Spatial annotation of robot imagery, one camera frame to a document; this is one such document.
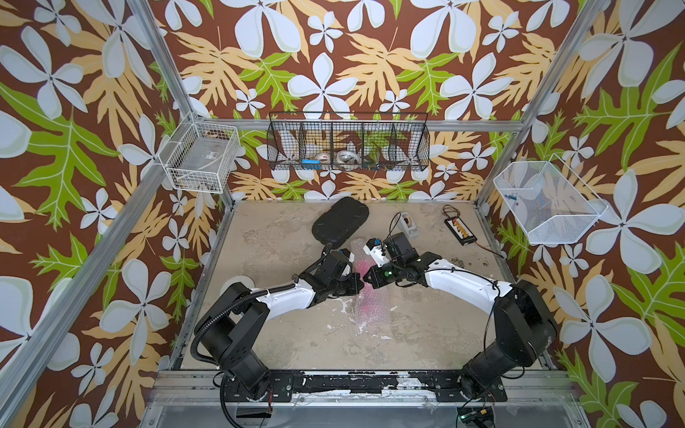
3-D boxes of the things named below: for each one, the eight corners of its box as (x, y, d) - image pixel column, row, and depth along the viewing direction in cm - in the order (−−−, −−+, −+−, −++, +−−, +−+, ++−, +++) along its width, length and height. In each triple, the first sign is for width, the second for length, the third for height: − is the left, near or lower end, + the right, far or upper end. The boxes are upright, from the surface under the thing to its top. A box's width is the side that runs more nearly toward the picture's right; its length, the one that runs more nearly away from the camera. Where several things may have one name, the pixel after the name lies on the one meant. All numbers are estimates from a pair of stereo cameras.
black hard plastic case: (308, 233, 110) (307, 225, 106) (345, 201, 122) (346, 193, 118) (333, 251, 104) (333, 244, 100) (370, 216, 116) (371, 208, 112)
